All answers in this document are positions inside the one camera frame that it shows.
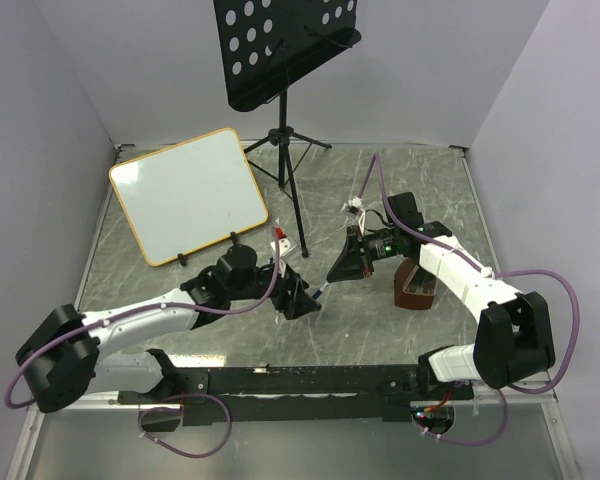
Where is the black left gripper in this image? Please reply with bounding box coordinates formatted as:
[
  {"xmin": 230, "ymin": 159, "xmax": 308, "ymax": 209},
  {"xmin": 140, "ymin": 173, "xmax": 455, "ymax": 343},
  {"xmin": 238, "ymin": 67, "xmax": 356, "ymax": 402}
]
[{"xmin": 229, "ymin": 256, "xmax": 321, "ymax": 318}]

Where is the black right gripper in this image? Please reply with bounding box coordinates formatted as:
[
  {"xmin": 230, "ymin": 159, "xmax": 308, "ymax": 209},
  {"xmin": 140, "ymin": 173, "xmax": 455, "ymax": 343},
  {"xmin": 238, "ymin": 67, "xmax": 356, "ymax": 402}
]
[{"xmin": 327, "ymin": 225, "xmax": 400, "ymax": 283}]

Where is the white rainbow whiteboard marker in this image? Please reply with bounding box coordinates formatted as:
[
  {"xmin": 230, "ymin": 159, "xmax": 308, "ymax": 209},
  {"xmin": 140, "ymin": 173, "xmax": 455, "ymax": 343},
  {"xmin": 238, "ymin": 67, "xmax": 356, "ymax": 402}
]
[{"xmin": 312, "ymin": 282, "xmax": 329, "ymax": 300}]

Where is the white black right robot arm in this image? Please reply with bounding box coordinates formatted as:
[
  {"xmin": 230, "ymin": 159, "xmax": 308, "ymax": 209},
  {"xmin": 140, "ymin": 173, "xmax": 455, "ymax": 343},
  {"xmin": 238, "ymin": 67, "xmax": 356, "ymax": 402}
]
[{"xmin": 327, "ymin": 192, "xmax": 555, "ymax": 398}]

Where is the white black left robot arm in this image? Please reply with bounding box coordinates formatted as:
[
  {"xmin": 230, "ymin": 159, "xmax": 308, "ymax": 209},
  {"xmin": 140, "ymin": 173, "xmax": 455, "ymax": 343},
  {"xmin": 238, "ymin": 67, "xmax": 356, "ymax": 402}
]
[{"xmin": 4, "ymin": 241, "xmax": 321, "ymax": 413}]

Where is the brown whiteboard eraser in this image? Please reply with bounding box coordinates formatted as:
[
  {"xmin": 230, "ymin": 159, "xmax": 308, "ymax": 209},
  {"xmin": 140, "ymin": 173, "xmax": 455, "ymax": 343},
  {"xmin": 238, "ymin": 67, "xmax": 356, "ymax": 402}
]
[{"xmin": 393, "ymin": 258, "xmax": 437, "ymax": 311}]

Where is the orange framed whiteboard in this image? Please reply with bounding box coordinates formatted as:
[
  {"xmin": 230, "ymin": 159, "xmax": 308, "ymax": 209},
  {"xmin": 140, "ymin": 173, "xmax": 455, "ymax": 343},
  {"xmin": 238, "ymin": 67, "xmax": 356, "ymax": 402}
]
[{"xmin": 109, "ymin": 128, "xmax": 269, "ymax": 267}]

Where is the black perforated music stand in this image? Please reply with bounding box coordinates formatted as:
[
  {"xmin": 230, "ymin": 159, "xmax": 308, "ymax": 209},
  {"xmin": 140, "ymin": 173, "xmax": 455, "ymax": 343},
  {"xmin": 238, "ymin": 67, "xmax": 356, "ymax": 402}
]
[{"xmin": 213, "ymin": 0, "xmax": 362, "ymax": 258}]

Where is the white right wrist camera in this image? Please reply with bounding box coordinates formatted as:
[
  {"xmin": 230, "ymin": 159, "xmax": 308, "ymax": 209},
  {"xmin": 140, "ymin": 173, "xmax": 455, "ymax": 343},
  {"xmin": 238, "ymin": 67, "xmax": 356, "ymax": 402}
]
[{"xmin": 341, "ymin": 197, "xmax": 366, "ymax": 222}]

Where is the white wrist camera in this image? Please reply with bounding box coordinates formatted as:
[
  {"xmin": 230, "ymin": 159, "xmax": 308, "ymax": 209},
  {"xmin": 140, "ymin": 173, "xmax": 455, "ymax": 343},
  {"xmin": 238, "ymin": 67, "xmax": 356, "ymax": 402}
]
[
  {"xmin": 341, "ymin": 197, "xmax": 366, "ymax": 222},
  {"xmin": 270, "ymin": 225, "xmax": 299, "ymax": 263}
]

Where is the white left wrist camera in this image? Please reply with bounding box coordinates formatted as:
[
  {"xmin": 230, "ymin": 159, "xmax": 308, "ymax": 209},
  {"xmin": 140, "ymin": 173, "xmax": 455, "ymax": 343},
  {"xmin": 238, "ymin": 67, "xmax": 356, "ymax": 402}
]
[{"xmin": 270, "ymin": 225, "xmax": 299, "ymax": 263}]

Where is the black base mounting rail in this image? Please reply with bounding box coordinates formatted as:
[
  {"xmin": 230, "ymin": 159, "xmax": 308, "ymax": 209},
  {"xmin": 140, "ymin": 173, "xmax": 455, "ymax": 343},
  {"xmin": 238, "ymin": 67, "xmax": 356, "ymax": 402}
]
[{"xmin": 117, "ymin": 351, "xmax": 474, "ymax": 426}]

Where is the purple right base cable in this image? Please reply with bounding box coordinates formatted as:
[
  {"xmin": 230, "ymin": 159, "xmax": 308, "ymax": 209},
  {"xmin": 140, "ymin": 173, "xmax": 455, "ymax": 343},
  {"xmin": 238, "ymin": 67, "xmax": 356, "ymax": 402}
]
[{"xmin": 417, "ymin": 389, "xmax": 512, "ymax": 447}]

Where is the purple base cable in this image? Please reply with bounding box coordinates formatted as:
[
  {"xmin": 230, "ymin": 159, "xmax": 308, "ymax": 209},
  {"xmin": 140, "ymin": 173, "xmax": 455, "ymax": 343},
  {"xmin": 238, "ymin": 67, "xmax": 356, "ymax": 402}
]
[
  {"xmin": 417, "ymin": 389, "xmax": 512, "ymax": 447},
  {"xmin": 137, "ymin": 393, "xmax": 232, "ymax": 459}
]

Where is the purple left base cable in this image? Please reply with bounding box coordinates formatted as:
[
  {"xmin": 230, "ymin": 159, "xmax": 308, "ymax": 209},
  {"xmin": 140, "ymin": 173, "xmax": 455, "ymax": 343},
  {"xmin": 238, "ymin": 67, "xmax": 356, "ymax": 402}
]
[{"xmin": 137, "ymin": 393, "xmax": 232, "ymax": 459}]

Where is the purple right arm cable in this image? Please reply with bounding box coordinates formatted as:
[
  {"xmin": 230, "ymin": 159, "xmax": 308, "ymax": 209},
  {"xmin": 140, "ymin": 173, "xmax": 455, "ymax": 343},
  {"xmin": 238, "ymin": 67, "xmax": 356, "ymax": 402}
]
[{"xmin": 357, "ymin": 153, "xmax": 579, "ymax": 394}]

